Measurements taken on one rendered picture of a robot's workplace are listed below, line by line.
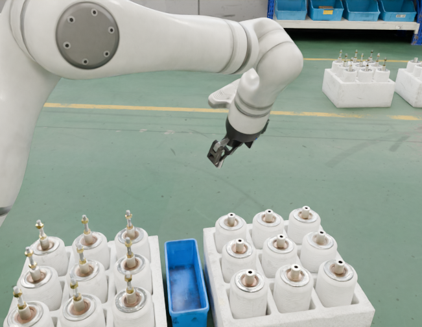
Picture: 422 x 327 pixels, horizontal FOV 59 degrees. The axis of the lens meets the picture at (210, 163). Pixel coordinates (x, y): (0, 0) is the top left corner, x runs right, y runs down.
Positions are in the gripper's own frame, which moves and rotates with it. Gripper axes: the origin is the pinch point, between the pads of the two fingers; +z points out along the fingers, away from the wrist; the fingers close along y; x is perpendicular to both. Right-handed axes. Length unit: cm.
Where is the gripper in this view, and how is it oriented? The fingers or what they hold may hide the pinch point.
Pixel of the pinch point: (233, 153)
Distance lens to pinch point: 84.8
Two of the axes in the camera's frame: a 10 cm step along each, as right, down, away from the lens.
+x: -6.2, -7.3, 2.9
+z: -1.4, 4.7, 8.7
